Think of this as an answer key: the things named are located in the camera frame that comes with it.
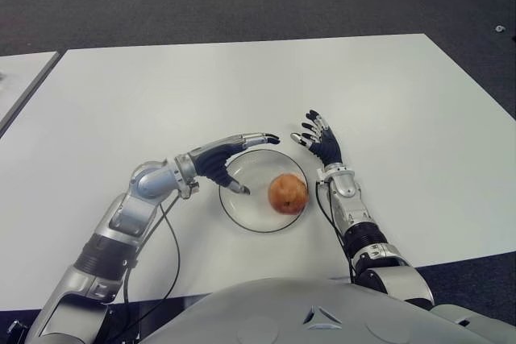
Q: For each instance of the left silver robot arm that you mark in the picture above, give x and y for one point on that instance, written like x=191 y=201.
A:
x=133 y=207

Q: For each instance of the grey robot torso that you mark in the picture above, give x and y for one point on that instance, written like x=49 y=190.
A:
x=282 y=312

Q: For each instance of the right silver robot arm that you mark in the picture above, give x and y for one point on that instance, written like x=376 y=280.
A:
x=346 y=191

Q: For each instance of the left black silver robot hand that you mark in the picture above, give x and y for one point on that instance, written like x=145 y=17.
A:
x=213 y=158

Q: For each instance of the small white floor object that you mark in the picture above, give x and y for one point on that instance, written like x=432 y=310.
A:
x=500 y=29

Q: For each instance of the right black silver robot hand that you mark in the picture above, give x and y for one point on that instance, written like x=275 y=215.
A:
x=329 y=148

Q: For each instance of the white side table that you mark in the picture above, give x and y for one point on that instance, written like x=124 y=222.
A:
x=20 y=78

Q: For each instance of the white plate with black rim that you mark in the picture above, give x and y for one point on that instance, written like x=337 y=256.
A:
x=250 y=215

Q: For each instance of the black device with silver parts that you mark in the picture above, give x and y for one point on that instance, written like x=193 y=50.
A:
x=12 y=328

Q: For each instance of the red apple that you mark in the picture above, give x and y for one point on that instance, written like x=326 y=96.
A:
x=288 y=194

